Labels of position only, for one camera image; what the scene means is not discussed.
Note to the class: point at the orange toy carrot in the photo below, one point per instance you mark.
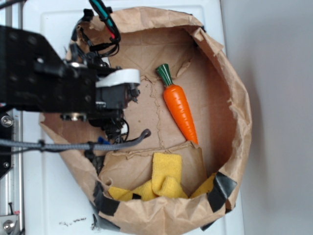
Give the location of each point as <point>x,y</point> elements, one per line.
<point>176,101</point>

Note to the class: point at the white plastic tray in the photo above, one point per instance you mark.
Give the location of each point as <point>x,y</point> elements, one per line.
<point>54,204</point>

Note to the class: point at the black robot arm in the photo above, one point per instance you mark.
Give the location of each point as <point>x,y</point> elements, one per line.
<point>34,78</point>

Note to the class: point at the brown paper bag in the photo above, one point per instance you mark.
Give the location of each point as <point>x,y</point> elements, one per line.
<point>212,170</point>

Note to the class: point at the metal rail frame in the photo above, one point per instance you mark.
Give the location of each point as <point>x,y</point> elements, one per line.
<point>11,183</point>

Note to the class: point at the yellow cloth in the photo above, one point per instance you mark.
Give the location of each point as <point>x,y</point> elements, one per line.
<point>165,181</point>

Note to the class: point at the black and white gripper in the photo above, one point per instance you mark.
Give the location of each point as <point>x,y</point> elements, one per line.
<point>113,94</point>

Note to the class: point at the black mounting bracket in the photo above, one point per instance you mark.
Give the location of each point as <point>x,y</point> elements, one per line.
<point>6,133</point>

